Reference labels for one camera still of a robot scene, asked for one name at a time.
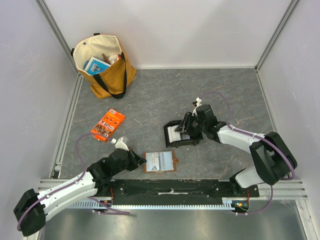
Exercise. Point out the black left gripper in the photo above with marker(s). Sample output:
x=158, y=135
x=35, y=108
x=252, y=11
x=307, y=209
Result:
x=136, y=161

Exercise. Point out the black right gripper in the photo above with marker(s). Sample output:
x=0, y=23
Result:
x=189, y=122

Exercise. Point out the black card box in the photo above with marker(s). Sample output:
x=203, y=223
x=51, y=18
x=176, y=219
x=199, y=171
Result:
x=194, y=140

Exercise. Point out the tan leather card holder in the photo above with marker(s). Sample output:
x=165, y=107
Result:
x=167, y=160

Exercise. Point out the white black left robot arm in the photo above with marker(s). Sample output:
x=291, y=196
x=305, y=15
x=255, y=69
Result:
x=34, y=209

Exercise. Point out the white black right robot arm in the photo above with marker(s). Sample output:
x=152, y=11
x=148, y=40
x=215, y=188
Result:
x=272, y=159

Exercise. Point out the stack of white cards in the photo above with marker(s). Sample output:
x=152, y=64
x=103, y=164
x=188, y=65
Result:
x=175, y=136

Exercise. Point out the orange product box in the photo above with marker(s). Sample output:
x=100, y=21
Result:
x=107, y=125

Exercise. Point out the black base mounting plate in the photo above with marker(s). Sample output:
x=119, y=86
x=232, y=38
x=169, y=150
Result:
x=156, y=187

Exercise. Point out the mustard yellow tote bag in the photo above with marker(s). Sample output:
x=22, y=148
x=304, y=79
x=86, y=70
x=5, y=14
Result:
x=114, y=81

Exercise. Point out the blue book in bag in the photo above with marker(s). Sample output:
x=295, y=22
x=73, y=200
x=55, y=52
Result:
x=95, y=66

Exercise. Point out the white item in bag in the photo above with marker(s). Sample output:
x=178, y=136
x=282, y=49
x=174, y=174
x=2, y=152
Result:
x=114, y=58

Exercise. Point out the brown item in bag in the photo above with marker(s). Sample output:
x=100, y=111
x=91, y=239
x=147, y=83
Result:
x=105, y=58

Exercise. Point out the aluminium frame rail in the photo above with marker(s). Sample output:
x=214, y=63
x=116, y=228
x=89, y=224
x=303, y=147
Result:
x=71, y=106

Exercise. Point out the white slotted cable duct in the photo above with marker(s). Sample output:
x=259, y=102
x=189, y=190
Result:
x=87, y=204

